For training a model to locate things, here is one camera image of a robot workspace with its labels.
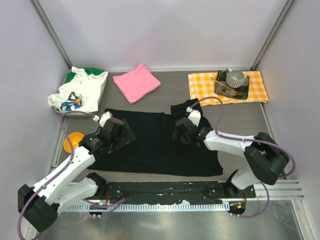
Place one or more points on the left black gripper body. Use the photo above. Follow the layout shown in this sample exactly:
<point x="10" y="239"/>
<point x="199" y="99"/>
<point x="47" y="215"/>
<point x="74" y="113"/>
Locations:
<point x="124" y="135"/>

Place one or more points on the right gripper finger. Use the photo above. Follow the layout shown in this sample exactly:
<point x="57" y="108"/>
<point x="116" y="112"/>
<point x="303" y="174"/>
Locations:
<point x="178" y="134"/>
<point x="192" y="142"/>

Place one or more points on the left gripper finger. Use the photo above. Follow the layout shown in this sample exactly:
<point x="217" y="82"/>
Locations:
<point x="115" y="147"/>
<point x="127" y="135"/>

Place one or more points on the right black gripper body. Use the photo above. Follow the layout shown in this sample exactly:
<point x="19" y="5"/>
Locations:
<point x="182" y="130"/>

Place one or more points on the black t shirt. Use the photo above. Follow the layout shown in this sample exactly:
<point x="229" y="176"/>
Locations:
<point x="154" y="151"/>

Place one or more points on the orange checkered cloth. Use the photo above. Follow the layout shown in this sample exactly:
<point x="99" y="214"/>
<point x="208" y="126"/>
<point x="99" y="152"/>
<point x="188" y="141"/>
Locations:
<point x="202" y="85"/>

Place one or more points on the white printed t shirt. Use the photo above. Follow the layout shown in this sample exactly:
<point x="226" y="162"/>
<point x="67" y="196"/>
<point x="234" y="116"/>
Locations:
<point x="75" y="92"/>

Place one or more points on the grey laundry basket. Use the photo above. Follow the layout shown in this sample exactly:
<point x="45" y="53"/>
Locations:
<point x="100" y="97"/>

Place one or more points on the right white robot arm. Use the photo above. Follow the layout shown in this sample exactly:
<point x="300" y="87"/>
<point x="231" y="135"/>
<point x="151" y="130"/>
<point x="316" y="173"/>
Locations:
<point x="266" y="160"/>

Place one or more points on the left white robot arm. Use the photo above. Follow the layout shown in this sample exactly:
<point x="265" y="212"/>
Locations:
<point x="42" y="203"/>

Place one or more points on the orange plastic bowl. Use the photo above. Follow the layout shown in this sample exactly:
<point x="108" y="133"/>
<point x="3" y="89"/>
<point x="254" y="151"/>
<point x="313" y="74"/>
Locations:
<point x="75" y="138"/>

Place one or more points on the pink folded towel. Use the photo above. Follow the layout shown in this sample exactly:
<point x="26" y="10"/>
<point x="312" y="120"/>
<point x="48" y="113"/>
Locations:
<point x="137" y="83"/>

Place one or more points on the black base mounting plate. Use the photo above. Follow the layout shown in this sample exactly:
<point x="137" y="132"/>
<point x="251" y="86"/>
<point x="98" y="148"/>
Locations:
<point x="170" y="192"/>

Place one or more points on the gold chopstick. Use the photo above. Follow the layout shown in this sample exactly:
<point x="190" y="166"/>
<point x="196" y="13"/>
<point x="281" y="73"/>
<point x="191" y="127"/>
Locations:
<point x="227" y="87"/>

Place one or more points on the green t shirt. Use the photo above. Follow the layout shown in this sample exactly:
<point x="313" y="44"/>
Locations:
<point x="89" y="70"/>

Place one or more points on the black floral square plate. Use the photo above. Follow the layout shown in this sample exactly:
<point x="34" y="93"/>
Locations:
<point x="220" y="90"/>

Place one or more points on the grey striped ceramic cup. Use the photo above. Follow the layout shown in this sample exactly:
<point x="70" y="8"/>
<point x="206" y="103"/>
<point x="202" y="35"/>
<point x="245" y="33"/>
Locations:
<point x="235" y="78"/>

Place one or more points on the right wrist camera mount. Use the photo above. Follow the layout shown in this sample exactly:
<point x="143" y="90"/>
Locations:
<point x="194" y="116"/>

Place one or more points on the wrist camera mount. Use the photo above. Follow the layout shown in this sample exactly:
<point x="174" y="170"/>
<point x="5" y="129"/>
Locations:
<point x="194" y="116"/>
<point x="103" y="118"/>

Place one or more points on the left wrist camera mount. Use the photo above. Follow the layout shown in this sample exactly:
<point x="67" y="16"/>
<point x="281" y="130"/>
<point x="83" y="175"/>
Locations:
<point x="103" y="118"/>

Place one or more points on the white slotted cable duct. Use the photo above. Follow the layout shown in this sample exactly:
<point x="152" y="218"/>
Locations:
<point x="126" y="208"/>

